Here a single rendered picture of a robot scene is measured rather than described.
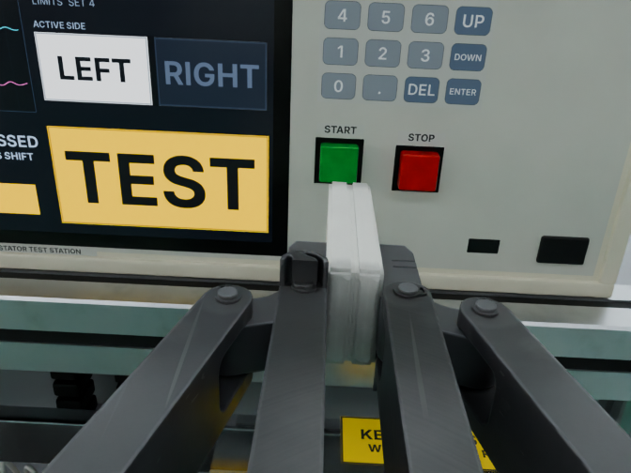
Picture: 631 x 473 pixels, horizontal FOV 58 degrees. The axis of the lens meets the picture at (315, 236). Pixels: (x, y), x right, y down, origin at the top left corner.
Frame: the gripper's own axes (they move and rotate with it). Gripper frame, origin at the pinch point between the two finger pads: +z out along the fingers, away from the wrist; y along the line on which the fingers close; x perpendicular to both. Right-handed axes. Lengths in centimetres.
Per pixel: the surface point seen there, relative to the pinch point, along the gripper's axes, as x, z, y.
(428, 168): 0.3, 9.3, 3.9
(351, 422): -11.4, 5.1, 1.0
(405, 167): 0.3, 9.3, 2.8
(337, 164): 0.3, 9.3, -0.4
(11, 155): -0.3, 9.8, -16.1
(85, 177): -1.2, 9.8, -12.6
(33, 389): -25.3, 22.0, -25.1
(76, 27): 5.8, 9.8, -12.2
